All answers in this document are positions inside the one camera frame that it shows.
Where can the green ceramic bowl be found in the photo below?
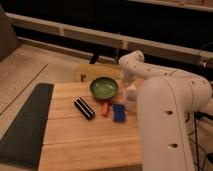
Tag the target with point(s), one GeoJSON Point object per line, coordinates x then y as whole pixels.
{"type": "Point", "coordinates": [104, 88]}

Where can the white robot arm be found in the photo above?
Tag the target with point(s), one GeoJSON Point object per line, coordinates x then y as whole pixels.
{"type": "Point", "coordinates": [164, 98]}

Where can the orange carrot toy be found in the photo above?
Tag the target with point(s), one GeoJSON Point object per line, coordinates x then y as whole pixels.
{"type": "Point", "coordinates": [105, 109]}

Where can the white plastic cup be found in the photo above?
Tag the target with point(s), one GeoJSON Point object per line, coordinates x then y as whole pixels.
{"type": "Point", "coordinates": [130, 98]}

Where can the black rectangular box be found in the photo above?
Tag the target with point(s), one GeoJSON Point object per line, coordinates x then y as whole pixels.
{"type": "Point", "coordinates": [84, 108]}

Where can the blue sponge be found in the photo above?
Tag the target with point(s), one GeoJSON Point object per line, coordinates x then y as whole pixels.
{"type": "Point", "coordinates": [119, 113]}

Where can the dark floor mat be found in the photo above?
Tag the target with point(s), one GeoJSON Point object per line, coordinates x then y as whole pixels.
{"type": "Point", "coordinates": [22, 143]}

